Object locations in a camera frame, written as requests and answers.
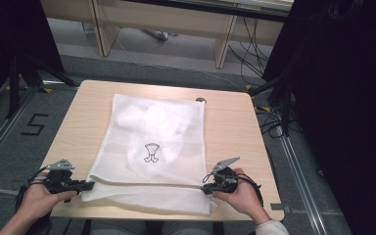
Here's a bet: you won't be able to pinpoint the person's right hand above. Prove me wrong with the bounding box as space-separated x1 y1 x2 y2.
211 167 270 226

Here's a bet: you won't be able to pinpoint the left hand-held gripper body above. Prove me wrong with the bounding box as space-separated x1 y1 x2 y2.
45 158 76 195

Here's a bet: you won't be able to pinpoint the black metal stand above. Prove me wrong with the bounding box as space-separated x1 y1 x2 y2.
249 70 296 137

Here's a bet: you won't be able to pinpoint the grey power strip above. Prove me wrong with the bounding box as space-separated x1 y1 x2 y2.
141 28 179 42

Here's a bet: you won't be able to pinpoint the black curtain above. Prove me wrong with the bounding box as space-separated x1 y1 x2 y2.
261 0 376 235
0 0 66 114

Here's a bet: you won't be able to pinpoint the metal floor rail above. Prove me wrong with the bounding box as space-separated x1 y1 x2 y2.
0 85 37 174
277 126 329 235

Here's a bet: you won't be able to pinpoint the white mesh laundry bag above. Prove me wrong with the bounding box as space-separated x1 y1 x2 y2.
80 93 212 216

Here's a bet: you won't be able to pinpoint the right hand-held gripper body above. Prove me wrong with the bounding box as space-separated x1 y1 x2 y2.
210 157 241 195

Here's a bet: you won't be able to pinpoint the grey tape piece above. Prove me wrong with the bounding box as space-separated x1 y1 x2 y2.
269 203 292 213

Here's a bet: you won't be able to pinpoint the black tripod stand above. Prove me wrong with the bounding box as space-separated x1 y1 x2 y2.
5 53 80 119

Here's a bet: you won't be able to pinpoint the left hand-held gripper cable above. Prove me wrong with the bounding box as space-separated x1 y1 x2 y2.
14 165 52 213

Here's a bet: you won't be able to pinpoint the black floor cables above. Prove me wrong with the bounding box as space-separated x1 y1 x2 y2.
255 107 286 139

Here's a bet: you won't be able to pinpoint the light wooden desk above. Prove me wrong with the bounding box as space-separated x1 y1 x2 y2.
40 0 295 70

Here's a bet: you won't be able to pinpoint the white floor cable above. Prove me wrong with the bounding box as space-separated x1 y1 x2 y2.
114 28 250 93

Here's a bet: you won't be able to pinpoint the white garment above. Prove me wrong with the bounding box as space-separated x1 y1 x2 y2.
116 101 190 177

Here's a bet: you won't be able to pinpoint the black hanging cables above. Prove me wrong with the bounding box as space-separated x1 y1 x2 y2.
227 16 269 86

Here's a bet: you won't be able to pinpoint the hand-held gripper cable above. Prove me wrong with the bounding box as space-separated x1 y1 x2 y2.
14 165 52 213
236 173 264 209

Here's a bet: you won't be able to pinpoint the right hand-held gripper cable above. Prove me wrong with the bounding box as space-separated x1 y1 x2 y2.
236 173 264 209

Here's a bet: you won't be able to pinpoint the person's left hand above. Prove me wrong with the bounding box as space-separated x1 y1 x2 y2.
17 171 78 223

